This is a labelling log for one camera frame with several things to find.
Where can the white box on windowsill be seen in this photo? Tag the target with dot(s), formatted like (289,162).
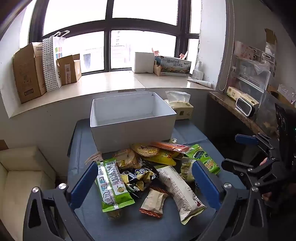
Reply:
(142,62)

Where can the green seaweed snack packet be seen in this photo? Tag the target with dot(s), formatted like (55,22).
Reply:
(205,160)

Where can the grey stitched panel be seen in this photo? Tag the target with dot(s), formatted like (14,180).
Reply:
(225,46)

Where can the cream and green carton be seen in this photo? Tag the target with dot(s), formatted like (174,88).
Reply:
(238,92)

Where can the long white snack packet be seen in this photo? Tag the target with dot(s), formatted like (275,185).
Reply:
(180,190)

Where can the tall brown cardboard box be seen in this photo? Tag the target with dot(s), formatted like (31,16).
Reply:
(26,74)

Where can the pink dinosaur figurine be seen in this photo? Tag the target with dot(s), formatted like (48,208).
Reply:
(183,55)
(156,51)

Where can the beige snack packet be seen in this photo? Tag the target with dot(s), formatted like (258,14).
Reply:
(93,158)

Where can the black window frame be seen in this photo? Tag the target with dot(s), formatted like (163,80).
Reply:
(107,23)

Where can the cream tissue pack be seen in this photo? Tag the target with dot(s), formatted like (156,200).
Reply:
(182,107)

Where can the white plastic bottle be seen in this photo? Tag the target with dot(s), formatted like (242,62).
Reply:
(197,73)

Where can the polka dot paper bag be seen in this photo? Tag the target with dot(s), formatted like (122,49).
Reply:
(50,67)

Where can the clear jelly cup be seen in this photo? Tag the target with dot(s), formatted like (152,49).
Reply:
(174,140)

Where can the wooden side table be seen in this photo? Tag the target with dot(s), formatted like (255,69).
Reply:
(231,109)

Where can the clear rice cracker packet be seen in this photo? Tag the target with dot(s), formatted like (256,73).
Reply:
(126,158)

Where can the white cardboard box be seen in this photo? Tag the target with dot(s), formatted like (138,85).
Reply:
(129,132)

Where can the golden snack packet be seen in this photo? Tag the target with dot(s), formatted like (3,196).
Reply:
(164,158)

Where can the white paper bag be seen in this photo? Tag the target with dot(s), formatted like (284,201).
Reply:
(60,48)

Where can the landscape printed box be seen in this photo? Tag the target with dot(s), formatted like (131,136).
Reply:
(175,66)

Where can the small open cardboard box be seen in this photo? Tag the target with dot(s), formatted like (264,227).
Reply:
(68,70)

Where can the black and yellow snack bag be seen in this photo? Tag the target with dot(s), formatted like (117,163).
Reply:
(138,176)

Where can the pale yellow snack packet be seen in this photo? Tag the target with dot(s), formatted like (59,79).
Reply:
(187,169)

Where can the small wooden holder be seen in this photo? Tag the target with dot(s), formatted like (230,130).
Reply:
(157,69)

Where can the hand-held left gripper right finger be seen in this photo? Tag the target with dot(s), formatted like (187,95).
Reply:
(205,185)

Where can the white rounded device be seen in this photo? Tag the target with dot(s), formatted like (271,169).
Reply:
(244,107)

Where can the clear plastic drawer organizer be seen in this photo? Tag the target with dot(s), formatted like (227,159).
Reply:
(252,76)

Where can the white tube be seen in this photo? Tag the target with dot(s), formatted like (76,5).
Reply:
(200,82)

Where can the round biscuit snack packet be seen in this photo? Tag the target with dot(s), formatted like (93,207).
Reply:
(145,150)

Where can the cream leather sofa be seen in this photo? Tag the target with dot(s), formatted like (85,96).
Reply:
(20,176)

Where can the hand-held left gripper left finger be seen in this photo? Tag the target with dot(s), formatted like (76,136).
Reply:
(84,183)

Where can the pink floral box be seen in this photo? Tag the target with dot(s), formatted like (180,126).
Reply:
(242,49)

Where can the beige packet with orange edges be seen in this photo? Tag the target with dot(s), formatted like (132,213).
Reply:
(152,201)

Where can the long orange snack packet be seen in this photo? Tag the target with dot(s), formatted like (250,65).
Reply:
(171,146)

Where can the long green snack packet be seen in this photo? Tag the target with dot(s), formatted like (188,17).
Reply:
(111,183)

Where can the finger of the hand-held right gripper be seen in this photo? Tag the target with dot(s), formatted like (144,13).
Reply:
(246,139)
(235,165)

